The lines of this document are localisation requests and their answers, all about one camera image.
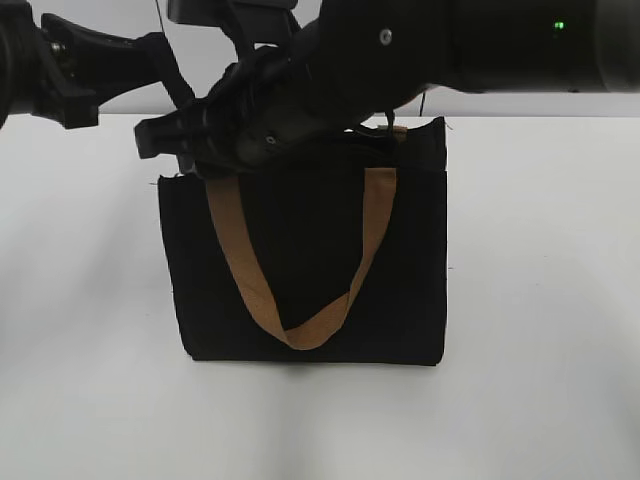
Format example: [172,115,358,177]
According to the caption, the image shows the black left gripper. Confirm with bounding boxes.
[32,13,195,129]

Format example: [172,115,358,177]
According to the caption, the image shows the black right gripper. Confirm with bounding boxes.
[135,29,400,178]

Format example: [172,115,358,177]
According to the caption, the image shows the black tote bag tan handles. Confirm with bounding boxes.
[158,117,447,366]

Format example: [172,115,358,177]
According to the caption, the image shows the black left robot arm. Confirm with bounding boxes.
[1,1,194,130]

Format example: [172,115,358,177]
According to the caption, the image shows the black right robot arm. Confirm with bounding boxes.
[135,1,639,172]

